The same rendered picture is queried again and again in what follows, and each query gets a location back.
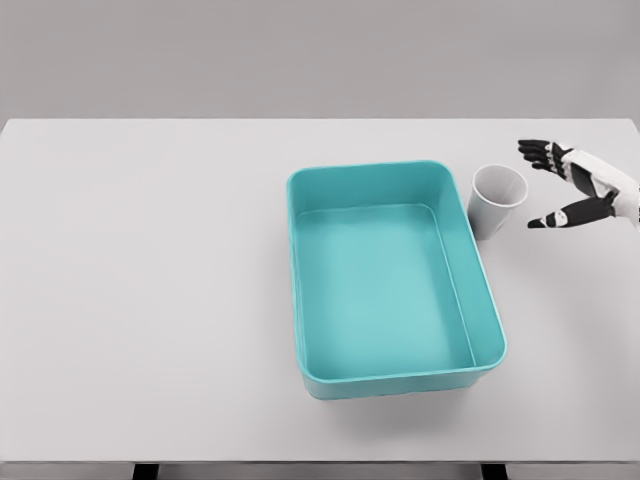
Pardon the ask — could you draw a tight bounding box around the white paper cup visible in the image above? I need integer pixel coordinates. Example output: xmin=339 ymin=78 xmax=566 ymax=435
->
xmin=467 ymin=163 xmax=529 ymax=242

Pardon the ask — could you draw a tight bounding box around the teal plastic basket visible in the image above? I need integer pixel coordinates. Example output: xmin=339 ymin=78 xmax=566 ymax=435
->
xmin=285 ymin=159 xmax=509 ymax=402

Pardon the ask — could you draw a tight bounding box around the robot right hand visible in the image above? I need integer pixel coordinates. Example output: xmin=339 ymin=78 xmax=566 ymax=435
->
xmin=517 ymin=138 xmax=640 ymax=231

